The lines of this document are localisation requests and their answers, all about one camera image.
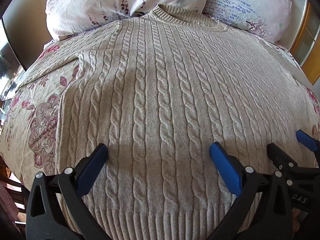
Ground wooden headboard frame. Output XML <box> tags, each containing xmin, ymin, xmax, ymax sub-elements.
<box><xmin>290</xmin><ymin>1</ymin><xmax>320</xmax><ymax>85</ymax></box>

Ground pink cloth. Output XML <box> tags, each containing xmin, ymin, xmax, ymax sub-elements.
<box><xmin>0</xmin><ymin>182</ymin><xmax>19</xmax><ymax>228</ymax></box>

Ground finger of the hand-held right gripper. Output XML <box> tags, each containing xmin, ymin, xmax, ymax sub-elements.
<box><xmin>296</xmin><ymin>129</ymin><xmax>320</xmax><ymax>165</ymax></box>
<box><xmin>266</xmin><ymin>142</ymin><xmax>298</xmax><ymax>173</ymax></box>

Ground white pillow with purple sprigs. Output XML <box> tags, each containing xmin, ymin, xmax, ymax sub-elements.
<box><xmin>46</xmin><ymin>0</ymin><xmax>209</xmax><ymax>42</ymax></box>

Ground white pillow with lavender print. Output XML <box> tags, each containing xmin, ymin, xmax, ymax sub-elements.
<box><xmin>202</xmin><ymin>0</ymin><xmax>299</xmax><ymax>44</ymax></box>

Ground dark wooden chair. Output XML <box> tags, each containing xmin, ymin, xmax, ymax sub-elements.
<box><xmin>0</xmin><ymin>154</ymin><xmax>32</xmax><ymax>230</ymax></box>

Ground beige cable knit sweater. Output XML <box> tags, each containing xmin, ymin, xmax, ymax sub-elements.
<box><xmin>15</xmin><ymin>4</ymin><xmax>320</xmax><ymax>240</ymax></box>

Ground person's right hand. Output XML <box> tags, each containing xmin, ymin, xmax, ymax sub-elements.
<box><xmin>292</xmin><ymin>209</ymin><xmax>304</xmax><ymax>233</ymax></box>

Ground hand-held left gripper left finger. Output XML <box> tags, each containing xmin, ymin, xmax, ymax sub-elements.
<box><xmin>25</xmin><ymin>143</ymin><xmax>118</xmax><ymax>240</ymax></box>

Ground floral bed sheet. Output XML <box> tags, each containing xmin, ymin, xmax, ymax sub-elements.
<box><xmin>0</xmin><ymin>29</ymin><xmax>320</xmax><ymax>230</ymax></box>

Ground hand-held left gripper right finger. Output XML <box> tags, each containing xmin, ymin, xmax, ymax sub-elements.
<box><xmin>207</xmin><ymin>142</ymin><xmax>294</xmax><ymax>240</ymax></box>

